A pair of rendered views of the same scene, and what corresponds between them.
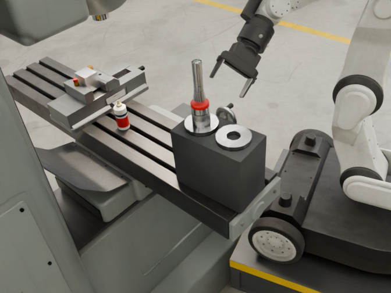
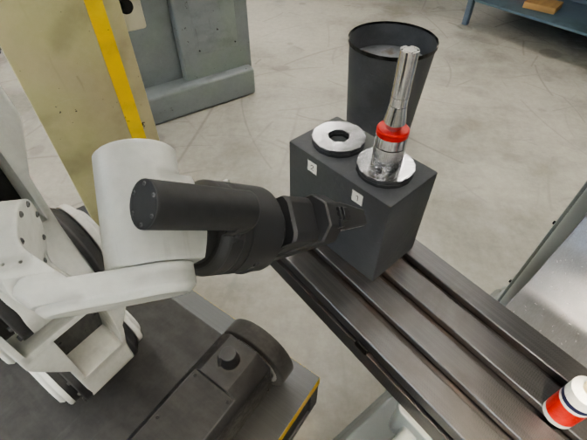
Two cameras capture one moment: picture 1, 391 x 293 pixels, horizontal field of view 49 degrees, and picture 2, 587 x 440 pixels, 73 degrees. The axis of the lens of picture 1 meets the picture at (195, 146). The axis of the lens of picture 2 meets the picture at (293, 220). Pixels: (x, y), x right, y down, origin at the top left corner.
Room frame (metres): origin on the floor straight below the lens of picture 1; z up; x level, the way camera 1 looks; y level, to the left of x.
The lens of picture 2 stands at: (1.37, -0.11, 1.49)
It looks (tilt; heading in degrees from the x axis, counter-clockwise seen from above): 46 degrees down; 186
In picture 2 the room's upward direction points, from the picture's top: straight up
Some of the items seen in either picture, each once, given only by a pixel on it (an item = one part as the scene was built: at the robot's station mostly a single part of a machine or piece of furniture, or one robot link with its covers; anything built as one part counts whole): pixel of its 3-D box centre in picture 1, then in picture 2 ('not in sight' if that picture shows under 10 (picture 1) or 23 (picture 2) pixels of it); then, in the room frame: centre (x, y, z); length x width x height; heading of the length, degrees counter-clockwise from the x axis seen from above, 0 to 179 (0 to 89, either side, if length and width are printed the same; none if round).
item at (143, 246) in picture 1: (150, 214); not in sight; (1.19, 0.21, 0.40); 0.80 x 0.30 x 0.60; 134
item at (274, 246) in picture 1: (276, 240); (257, 352); (0.92, -0.25, 0.50); 0.20 x 0.05 x 0.20; 61
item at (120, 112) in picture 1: (121, 113); (577, 399); (1.15, 0.23, 0.96); 0.04 x 0.04 x 0.11
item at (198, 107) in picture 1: (199, 103); (392, 130); (0.87, -0.02, 1.16); 0.05 x 0.05 x 0.01
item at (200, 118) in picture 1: (201, 113); (389, 148); (0.87, -0.02, 1.13); 0.05 x 0.05 x 0.06
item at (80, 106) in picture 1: (98, 90); not in sight; (1.31, 0.33, 0.96); 0.35 x 0.15 x 0.11; 134
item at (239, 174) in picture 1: (219, 157); (354, 194); (0.84, -0.06, 1.00); 0.22 x 0.12 x 0.20; 48
